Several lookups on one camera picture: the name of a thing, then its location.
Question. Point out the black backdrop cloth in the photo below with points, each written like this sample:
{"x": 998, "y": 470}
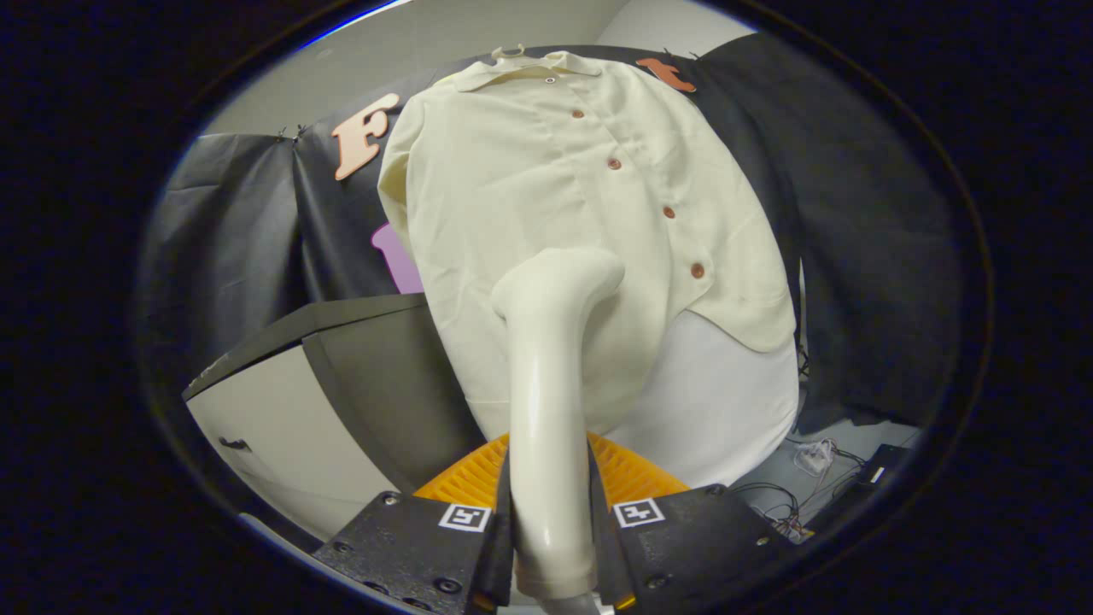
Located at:
{"x": 854, "y": 256}

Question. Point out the white garment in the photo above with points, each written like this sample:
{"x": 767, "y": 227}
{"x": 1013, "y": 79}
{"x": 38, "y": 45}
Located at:
{"x": 717, "y": 401}

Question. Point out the grey cabinet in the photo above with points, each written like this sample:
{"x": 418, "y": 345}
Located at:
{"x": 273, "y": 427}

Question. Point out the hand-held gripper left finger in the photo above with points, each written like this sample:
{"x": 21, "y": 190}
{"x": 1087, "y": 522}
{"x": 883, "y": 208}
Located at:
{"x": 410, "y": 542}

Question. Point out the cream button shirt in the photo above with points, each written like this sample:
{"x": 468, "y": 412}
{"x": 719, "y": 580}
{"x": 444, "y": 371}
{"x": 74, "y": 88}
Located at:
{"x": 512, "y": 188}

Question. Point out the white power adapter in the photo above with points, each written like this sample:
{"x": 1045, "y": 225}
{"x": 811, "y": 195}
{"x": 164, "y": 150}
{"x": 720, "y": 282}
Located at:
{"x": 814, "y": 459}

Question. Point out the black stand pole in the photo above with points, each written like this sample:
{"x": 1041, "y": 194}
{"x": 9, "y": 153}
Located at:
{"x": 803, "y": 342}

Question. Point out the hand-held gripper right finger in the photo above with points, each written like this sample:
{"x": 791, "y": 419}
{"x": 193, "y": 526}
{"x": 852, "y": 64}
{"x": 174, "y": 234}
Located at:
{"x": 692, "y": 542}

